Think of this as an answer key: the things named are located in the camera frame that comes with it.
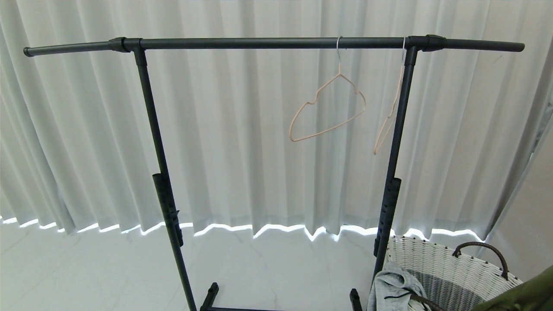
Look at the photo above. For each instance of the pale grey garment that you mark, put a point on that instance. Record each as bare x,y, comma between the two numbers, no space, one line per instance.
391,283

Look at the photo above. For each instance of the green printed sleeveless shirt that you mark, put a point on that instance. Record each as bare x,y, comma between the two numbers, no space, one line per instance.
531,293

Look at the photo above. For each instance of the black clothes rack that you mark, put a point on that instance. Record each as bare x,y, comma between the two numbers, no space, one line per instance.
259,43

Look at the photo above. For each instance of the pink clothes hanger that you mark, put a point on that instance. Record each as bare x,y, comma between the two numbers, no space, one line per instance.
339,71
393,110

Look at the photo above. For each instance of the white laundry basket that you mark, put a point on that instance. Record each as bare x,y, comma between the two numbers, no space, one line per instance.
432,259

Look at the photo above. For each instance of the white curtain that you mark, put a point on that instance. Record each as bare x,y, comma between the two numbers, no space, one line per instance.
237,129

